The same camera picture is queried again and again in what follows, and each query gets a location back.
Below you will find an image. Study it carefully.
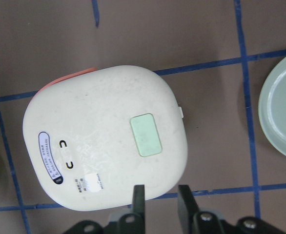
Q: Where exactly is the cream rice cooker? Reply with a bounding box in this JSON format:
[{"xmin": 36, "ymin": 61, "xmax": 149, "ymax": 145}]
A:
[{"xmin": 22, "ymin": 65, "xmax": 187, "ymax": 211}]

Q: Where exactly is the green plate right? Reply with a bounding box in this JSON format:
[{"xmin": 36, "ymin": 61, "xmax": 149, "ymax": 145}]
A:
[{"xmin": 258, "ymin": 57, "xmax": 286, "ymax": 156}]

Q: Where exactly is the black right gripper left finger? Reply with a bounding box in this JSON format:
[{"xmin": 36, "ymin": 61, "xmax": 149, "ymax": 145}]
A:
[{"xmin": 132, "ymin": 185, "xmax": 145, "ymax": 234}]

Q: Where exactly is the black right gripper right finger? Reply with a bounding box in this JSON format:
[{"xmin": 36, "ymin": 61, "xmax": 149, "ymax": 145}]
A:
[{"xmin": 178, "ymin": 185, "xmax": 199, "ymax": 234}]

